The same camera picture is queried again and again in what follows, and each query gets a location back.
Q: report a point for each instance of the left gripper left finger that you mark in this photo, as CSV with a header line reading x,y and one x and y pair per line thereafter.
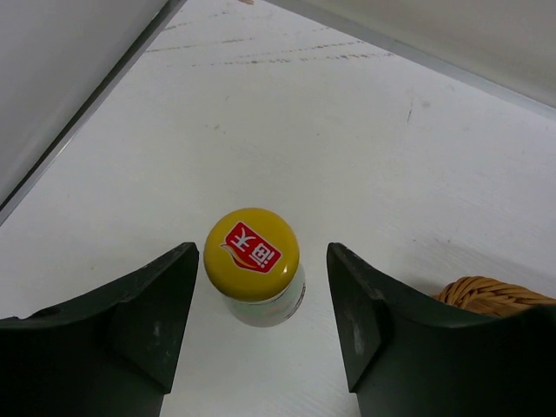
x,y
110,352

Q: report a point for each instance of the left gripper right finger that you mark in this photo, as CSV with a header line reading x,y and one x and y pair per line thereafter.
x,y
407,354

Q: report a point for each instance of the yellow cap red sauce bottle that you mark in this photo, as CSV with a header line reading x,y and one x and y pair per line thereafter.
x,y
252,257

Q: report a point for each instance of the brown wicker divided tray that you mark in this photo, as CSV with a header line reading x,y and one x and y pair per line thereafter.
x,y
490,297

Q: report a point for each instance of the left aluminium table rail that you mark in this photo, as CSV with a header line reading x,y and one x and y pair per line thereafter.
x,y
59,61

